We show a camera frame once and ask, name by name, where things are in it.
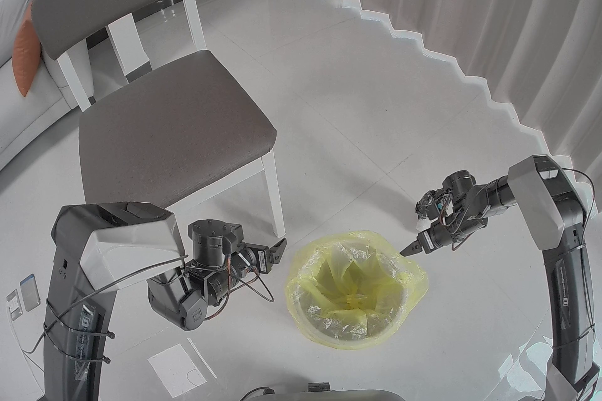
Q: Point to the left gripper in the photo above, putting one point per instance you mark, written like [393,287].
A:
[256,258]

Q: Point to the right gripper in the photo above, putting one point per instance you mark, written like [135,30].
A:
[442,239]

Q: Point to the yellow plastic bag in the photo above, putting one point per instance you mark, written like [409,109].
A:
[348,295]

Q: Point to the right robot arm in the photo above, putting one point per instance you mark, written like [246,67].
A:
[536,201]

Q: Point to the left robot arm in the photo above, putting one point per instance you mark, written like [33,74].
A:
[131,239]

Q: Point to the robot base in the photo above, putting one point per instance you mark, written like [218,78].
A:
[352,397]

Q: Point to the white trash bin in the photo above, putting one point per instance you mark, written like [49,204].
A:
[390,319]

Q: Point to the grey and white chair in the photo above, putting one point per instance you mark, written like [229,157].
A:
[174,131]

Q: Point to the white sofa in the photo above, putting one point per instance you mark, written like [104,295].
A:
[23,117]

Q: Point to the orange cushion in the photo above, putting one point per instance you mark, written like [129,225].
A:
[26,56]

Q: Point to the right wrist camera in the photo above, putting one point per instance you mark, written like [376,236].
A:
[446,198]

